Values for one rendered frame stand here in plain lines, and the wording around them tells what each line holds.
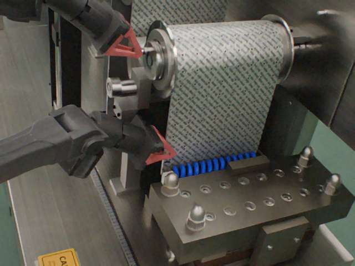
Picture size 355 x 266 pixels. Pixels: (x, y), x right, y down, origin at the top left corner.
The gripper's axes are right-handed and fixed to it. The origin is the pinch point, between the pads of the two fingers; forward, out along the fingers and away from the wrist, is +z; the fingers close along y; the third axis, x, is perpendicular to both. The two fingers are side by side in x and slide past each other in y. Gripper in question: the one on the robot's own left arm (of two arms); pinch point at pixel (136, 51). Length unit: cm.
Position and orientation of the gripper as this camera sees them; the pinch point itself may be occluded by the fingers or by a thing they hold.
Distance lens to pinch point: 87.9
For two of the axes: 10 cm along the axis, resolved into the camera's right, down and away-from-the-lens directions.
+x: 6.8, -7.1, -2.0
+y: 4.0, 5.8, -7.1
